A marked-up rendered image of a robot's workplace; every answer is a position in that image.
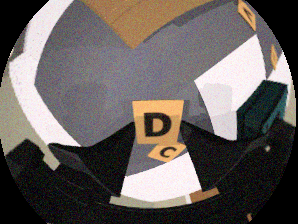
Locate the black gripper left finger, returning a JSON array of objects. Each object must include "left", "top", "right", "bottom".
[{"left": 47, "top": 123, "right": 136, "bottom": 197}]

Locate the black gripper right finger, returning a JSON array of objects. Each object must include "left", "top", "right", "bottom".
[{"left": 180, "top": 120, "right": 266, "bottom": 192}]

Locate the beige flat rectangular block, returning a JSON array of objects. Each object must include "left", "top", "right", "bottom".
[{"left": 7, "top": 26, "right": 28, "bottom": 63}]

